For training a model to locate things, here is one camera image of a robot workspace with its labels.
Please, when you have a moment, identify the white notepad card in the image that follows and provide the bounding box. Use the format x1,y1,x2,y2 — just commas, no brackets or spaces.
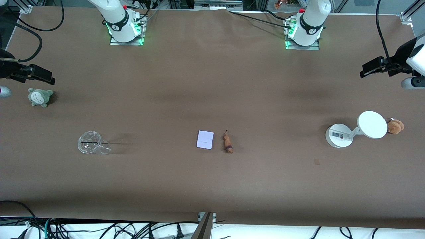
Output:
196,130,214,150

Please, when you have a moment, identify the grey owl plush toy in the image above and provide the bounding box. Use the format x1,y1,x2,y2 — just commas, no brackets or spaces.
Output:
28,88,54,108

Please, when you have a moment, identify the brown plush toy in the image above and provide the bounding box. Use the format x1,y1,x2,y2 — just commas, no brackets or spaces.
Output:
387,118,405,135

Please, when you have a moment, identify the clear glass mug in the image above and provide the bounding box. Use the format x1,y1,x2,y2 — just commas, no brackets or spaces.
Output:
77,131,112,155

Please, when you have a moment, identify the brown table cover sheet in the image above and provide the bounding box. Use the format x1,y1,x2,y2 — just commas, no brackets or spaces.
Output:
0,6,425,230

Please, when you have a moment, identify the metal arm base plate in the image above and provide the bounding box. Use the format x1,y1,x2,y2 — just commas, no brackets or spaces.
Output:
110,15,146,46
285,37,320,51

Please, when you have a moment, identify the black base cable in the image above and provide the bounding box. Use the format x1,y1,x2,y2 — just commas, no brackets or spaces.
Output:
228,10,289,29

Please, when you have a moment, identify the black cable loop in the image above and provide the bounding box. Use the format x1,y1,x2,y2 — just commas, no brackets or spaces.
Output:
0,200,39,233

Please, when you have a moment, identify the silver frame rail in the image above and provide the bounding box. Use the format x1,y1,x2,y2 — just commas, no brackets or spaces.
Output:
194,0,243,11

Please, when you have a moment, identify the aluminium profile post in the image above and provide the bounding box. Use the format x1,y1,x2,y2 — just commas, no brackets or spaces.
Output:
191,212,217,239

